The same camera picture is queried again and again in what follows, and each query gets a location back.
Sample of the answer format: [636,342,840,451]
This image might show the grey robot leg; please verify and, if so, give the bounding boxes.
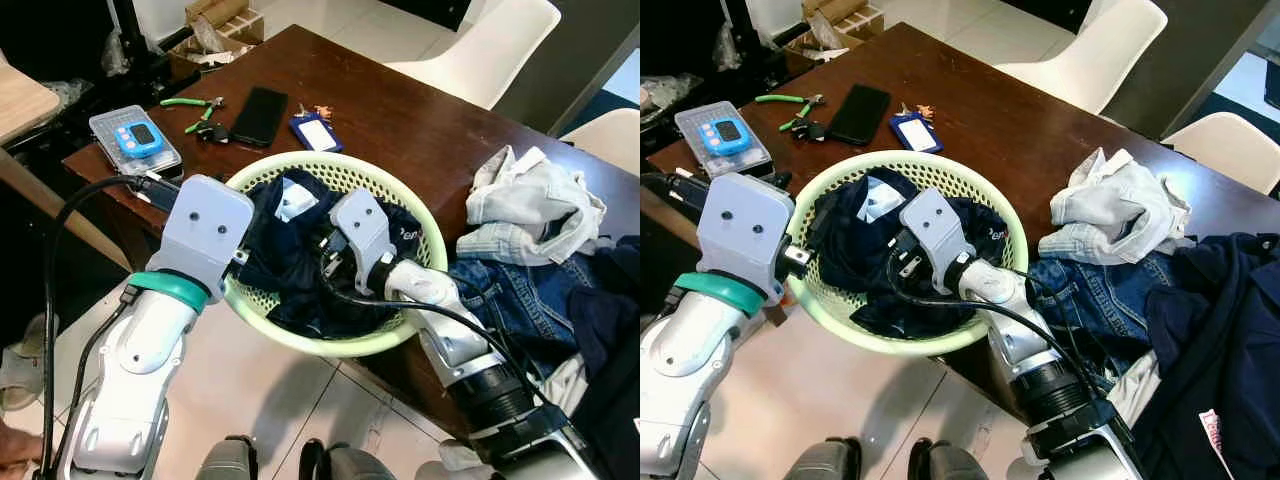
[785,435,863,480]
[908,437,991,480]
[300,438,401,480]
[195,435,259,480]

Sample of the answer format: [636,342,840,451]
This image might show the brown cardboard box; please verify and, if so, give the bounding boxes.
[165,0,266,71]
[785,0,886,61]

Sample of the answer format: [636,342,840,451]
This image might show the person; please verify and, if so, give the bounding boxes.
[0,313,51,473]

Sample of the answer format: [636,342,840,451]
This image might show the blue card holder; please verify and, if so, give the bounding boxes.
[888,102,943,154]
[289,102,344,153]

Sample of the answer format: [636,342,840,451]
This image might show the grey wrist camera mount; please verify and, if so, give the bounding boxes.
[158,175,256,291]
[898,188,966,286]
[328,188,393,286]
[695,172,796,301]

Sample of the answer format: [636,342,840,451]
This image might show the white chair with wooden legs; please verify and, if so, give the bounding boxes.
[558,105,641,176]
[1160,110,1280,196]
[995,0,1169,114]
[385,0,563,111]

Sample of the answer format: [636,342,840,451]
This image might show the blue denim jeans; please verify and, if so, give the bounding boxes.
[450,245,601,376]
[1030,250,1171,371]

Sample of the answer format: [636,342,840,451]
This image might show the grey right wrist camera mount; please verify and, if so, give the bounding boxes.
[898,188,966,286]
[328,188,393,286]

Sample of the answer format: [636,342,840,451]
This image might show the green handled pliers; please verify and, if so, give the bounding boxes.
[755,92,826,134]
[160,93,227,136]

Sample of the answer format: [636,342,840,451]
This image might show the clear plastic box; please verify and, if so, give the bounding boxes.
[675,100,774,176]
[88,103,184,179]

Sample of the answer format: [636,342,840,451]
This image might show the black smartphone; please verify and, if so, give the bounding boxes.
[828,84,891,147]
[230,87,290,148]

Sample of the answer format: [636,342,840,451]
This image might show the light grey crumpled garment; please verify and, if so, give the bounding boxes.
[458,145,608,266]
[1050,148,1193,263]

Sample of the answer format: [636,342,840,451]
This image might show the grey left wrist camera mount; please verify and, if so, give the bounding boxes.
[695,172,796,301]
[158,175,256,291]

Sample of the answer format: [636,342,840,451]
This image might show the grey robot left leg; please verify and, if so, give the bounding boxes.
[195,435,259,480]
[785,435,863,480]

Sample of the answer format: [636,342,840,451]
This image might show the navy blue shirt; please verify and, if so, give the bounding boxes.
[240,170,431,336]
[805,170,1006,336]

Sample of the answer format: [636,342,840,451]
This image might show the light green laundry basket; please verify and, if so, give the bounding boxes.
[222,150,448,359]
[787,150,1031,358]

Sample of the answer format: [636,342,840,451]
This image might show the brown wooden table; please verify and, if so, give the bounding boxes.
[62,22,641,441]
[645,20,1280,421]

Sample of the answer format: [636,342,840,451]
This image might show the dark navy jacket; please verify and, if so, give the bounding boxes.
[560,235,641,480]
[1135,232,1280,480]

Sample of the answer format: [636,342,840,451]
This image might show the light wooden desk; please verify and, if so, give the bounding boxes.
[0,62,133,273]

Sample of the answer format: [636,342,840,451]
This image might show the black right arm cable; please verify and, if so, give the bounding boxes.
[318,235,561,411]
[885,240,1126,411]

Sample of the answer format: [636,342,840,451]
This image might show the grey robot right leg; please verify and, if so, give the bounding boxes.
[300,438,401,480]
[908,437,991,480]

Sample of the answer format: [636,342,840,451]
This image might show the blue digital timer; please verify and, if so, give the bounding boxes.
[700,118,751,158]
[112,122,161,161]

